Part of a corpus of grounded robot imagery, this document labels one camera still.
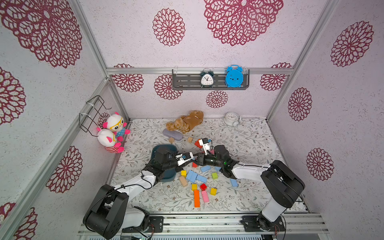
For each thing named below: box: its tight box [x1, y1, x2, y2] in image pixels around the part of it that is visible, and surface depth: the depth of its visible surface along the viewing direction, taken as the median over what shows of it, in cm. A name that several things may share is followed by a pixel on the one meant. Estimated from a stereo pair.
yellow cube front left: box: [191, 184, 198, 191], surface depth 87 cm
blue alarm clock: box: [225, 64, 244, 88], surface depth 91 cm
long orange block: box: [194, 190, 201, 208], surface depth 83 cm
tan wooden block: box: [179, 175, 189, 188], surface depth 89 cm
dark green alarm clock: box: [200, 71, 215, 88], surface depth 92 cm
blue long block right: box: [230, 178, 238, 187], surface depth 89 cm
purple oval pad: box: [162, 128, 184, 141], surface depth 108 cm
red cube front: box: [200, 183, 207, 191], surface depth 86 cm
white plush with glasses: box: [102, 111, 131, 142], surface depth 96 cm
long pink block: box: [201, 190, 210, 203], surface depth 85 cm
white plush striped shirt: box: [97, 127, 124, 154], surface depth 87 cm
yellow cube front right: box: [210, 187, 218, 196], surface depth 85 cm
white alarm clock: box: [224, 111, 244, 127], surface depth 119 cm
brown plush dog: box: [166, 110, 204, 134], surface depth 108 cm
